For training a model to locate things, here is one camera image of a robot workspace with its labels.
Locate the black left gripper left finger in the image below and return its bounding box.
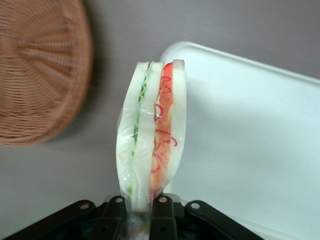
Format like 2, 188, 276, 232
0, 195, 128, 240

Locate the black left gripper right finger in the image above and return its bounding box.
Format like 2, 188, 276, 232
150, 194, 265, 240

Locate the triangle sandwich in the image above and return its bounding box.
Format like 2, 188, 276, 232
115, 58, 188, 240

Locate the beige plastic tray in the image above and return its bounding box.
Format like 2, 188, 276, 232
158, 40, 320, 240

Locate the round brown wicker basket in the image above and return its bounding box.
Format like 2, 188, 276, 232
0, 0, 95, 148

